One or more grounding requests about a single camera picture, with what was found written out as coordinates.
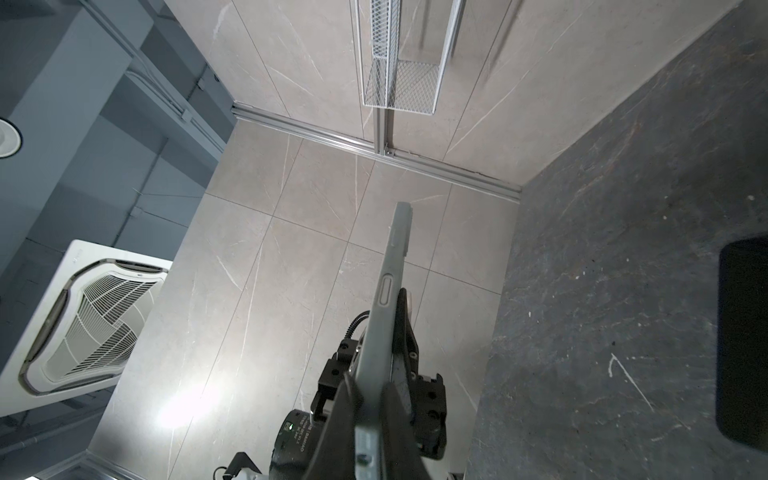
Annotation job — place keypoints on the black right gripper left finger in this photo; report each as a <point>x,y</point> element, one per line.
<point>334,457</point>

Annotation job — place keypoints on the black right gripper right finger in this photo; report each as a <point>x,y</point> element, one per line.
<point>401,459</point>

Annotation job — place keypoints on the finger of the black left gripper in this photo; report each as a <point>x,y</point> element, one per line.
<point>403,366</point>

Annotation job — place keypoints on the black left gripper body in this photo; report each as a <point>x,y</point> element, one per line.
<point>427,396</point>

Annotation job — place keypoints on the cased phone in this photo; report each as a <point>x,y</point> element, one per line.
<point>374,366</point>
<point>741,367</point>

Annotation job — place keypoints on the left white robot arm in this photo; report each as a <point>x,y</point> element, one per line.
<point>297,438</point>

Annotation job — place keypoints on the white air conditioner unit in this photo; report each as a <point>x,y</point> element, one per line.
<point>84,328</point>

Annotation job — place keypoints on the round ceiling lamp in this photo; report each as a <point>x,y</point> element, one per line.
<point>11,139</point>

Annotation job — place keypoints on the white wire mesh basket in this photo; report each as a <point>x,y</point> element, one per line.
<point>403,49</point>

